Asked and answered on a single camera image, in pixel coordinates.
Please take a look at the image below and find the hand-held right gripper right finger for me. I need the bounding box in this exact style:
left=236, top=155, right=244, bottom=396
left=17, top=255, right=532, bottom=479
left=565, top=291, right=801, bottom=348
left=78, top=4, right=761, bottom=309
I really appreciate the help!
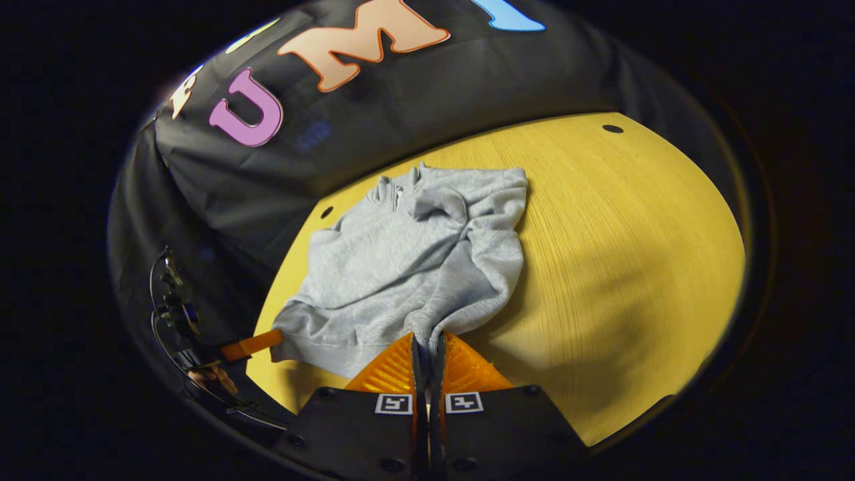
left=427, top=331, right=592, bottom=481

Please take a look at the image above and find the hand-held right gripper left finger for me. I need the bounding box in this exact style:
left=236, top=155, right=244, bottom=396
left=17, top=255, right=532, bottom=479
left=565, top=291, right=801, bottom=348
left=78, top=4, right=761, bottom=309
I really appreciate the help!
left=274, top=332, right=429, bottom=481

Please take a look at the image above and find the grey zip-neck sweatshirt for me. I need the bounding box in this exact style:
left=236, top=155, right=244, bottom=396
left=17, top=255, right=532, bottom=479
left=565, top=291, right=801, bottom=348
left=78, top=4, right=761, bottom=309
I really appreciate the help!
left=270, top=162, right=530, bottom=381

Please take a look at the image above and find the black backdrop cloth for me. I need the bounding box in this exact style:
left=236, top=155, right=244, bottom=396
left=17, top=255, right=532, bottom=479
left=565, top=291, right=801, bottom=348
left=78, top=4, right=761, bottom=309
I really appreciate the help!
left=107, top=0, right=737, bottom=428

